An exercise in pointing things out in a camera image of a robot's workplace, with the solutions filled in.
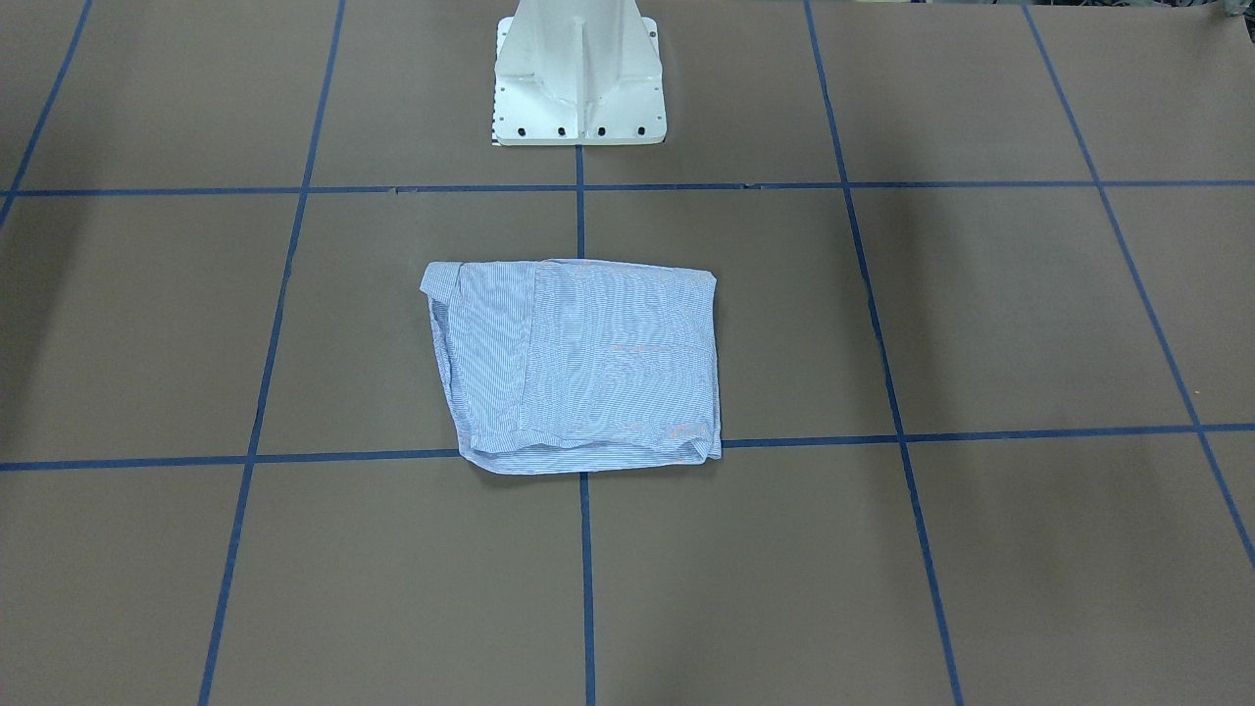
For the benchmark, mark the blue striped dress shirt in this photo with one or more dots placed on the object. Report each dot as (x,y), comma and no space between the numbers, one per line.
(567,366)

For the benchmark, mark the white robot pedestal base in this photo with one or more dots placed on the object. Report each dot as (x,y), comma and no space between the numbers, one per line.
(578,73)

